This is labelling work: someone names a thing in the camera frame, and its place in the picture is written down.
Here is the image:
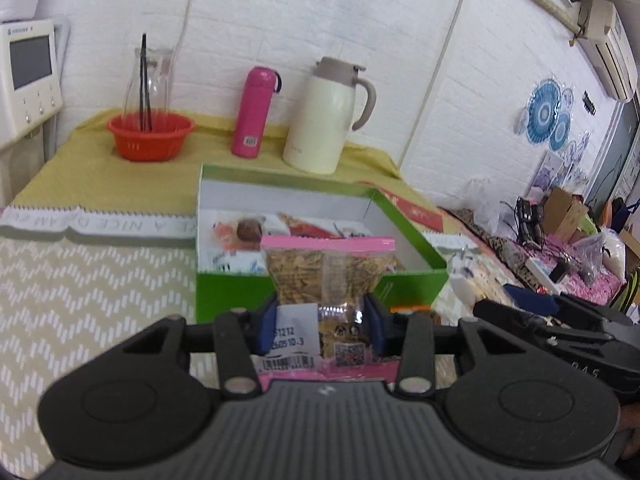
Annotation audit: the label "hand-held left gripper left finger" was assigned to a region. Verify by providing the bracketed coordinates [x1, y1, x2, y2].
[120, 292, 278, 401]

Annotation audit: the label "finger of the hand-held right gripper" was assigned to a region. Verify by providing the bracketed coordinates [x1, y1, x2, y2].
[472, 300, 607, 347]
[502, 284, 560, 317]

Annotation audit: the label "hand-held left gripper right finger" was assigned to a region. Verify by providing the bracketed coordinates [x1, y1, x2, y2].
[363, 292, 523, 399]

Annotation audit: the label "green cardboard box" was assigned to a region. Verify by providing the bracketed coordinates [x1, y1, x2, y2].
[195, 162, 449, 325]

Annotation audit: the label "white cartoon snack packet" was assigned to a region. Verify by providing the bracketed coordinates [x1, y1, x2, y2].
[212, 250, 268, 275]

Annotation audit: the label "clear seed pack pink header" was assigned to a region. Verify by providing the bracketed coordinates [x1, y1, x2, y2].
[250, 234, 398, 381]

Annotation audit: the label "red packet with white labels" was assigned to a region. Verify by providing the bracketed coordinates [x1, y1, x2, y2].
[290, 217, 342, 239]

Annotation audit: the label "white power strip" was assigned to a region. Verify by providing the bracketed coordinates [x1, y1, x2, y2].
[525, 257, 561, 293]

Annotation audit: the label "leopard patterned blanket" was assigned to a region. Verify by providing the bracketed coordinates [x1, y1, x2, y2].
[440, 207, 631, 306]

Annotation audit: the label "white plastic bag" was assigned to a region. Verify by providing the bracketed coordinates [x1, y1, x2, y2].
[447, 252, 482, 307]

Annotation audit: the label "black charger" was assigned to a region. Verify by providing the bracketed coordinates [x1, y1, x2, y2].
[515, 196, 546, 246]

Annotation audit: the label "clear bag with white contents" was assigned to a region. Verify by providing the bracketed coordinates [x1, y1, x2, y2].
[572, 227, 627, 282]

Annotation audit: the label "brown cardboard box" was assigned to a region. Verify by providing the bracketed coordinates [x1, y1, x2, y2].
[542, 187, 591, 241]

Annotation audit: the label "crumpled clear plastic bag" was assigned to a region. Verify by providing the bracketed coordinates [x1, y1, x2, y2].
[452, 177, 501, 233]

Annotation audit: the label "red envelope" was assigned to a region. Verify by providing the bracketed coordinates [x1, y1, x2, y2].
[377, 187, 446, 233]

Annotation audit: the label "small blue paper fan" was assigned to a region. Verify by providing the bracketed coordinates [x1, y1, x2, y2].
[550, 112, 572, 150]

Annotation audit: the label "patterned tablecloth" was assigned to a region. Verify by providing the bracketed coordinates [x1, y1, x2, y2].
[0, 202, 526, 461]

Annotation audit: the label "cream thermal jug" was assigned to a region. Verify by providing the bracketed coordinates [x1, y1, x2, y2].
[282, 56, 377, 175]

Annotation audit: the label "pink thermos bottle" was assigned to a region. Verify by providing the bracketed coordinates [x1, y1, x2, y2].
[231, 66, 282, 157]

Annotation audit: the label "red plastic basket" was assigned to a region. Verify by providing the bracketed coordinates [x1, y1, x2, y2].
[106, 112, 196, 162]

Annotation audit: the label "yellow cloth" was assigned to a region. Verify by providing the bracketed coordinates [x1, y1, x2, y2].
[10, 107, 401, 211]

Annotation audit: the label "white air conditioner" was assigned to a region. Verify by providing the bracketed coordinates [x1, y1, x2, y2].
[575, 0, 636, 101]

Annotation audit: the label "glass carafe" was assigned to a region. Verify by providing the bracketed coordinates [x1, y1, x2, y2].
[125, 47, 174, 126]

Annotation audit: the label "white water dispenser with screen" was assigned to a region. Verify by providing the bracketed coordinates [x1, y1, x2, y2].
[0, 18, 71, 201]

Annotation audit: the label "wall picture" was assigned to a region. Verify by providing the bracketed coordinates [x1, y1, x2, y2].
[532, 152, 591, 196]

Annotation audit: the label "blue decorative wall plates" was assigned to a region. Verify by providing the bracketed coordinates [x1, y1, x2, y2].
[527, 80, 561, 143]

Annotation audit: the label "white wall conduit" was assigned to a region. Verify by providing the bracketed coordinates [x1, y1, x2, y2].
[400, 0, 476, 161]

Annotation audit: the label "white wall cable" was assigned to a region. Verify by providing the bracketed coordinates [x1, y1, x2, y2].
[170, 0, 208, 57]

